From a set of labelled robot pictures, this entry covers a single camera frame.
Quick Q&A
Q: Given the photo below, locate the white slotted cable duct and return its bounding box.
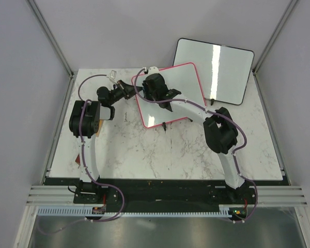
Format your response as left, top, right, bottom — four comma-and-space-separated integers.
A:
37, 205, 232, 218

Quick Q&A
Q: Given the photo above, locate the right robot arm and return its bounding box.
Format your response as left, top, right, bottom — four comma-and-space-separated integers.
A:
142, 73, 245, 204

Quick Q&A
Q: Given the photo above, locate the black stand foot left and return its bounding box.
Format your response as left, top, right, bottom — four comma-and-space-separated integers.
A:
162, 122, 167, 132

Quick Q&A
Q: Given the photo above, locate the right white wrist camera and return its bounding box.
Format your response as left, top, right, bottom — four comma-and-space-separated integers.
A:
143, 67, 159, 75

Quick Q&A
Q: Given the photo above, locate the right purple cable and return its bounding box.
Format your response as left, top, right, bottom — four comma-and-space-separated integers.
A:
132, 67, 259, 223

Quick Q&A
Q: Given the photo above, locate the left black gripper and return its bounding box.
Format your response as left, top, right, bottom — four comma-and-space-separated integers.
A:
109, 80, 144, 105

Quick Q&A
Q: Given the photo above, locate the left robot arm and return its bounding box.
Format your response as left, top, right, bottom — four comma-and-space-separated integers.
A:
69, 80, 143, 183

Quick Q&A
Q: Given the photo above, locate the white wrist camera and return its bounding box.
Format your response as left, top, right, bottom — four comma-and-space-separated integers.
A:
106, 70, 117, 84
143, 67, 159, 75

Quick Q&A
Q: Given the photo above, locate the red-brown plug adapter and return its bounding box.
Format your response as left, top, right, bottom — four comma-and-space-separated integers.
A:
75, 155, 81, 166

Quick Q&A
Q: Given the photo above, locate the aluminium rail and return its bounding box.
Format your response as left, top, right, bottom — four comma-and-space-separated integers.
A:
257, 186, 307, 207

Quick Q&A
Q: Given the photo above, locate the black framed whiteboard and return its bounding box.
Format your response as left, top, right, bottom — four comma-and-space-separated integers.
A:
173, 38, 255, 105

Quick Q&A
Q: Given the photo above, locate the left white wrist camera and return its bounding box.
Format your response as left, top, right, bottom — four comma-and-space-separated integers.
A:
106, 70, 117, 84

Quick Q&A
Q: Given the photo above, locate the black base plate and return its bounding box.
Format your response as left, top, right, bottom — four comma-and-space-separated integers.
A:
73, 179, 256, 213

